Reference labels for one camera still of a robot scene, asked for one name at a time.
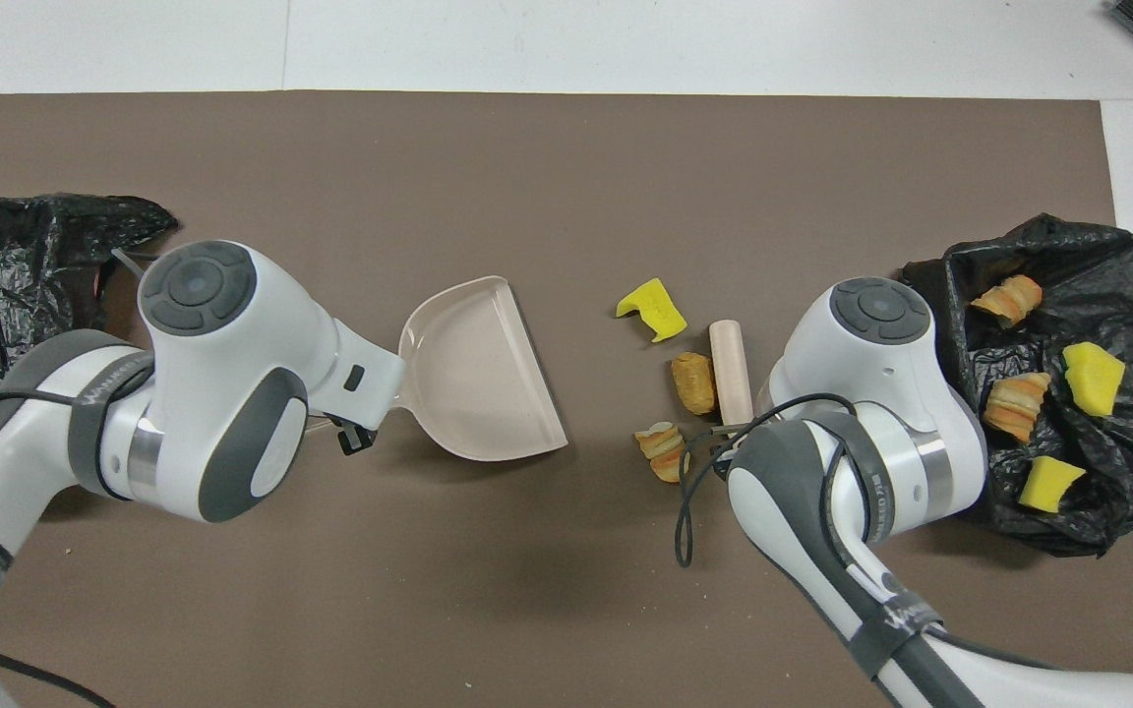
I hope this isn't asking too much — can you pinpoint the beige plastic dustpan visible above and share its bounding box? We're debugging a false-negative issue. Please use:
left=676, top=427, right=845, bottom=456
left=397, top=275, right=569, bottom=462

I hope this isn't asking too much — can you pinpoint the small orange croissant piece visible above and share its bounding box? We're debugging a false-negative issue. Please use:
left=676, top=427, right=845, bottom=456
left=634, top=422, right=691, bottom=484

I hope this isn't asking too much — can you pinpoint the notched yellow sponge piece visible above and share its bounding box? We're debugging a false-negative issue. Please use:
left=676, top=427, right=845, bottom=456
left=616, top=278, right=687, bottom=343

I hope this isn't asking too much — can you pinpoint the brown bread roll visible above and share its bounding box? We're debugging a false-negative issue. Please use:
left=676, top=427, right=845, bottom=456
left=671, top=352, right=718, bottom=416

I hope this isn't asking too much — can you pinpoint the beige hand brush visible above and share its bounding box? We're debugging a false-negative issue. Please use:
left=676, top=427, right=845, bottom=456
left=708, top=319, right=754, bottom=426

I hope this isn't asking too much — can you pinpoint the striped orange croissant piece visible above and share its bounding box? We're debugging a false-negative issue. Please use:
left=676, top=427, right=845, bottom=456
left=982, top=372, right=1053, bottom=444

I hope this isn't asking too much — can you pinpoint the pale bread piece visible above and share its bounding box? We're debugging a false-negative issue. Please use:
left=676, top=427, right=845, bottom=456
left=968, top=275, right=1044, bottom=328

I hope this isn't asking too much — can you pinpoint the black trash bag bin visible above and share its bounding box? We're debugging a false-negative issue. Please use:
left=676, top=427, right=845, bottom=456
left=896, top=212, right=1133, bottom=559
left=0, top=193, right=179, bottom=493

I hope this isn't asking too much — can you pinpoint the brown table mat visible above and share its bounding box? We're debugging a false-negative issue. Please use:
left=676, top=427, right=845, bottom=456
left=0, top=90, right=1133, bottom=708

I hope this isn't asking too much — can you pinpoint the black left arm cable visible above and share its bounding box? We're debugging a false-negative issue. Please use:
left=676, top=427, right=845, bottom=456
left=0, top=364, right=159, bottom=708

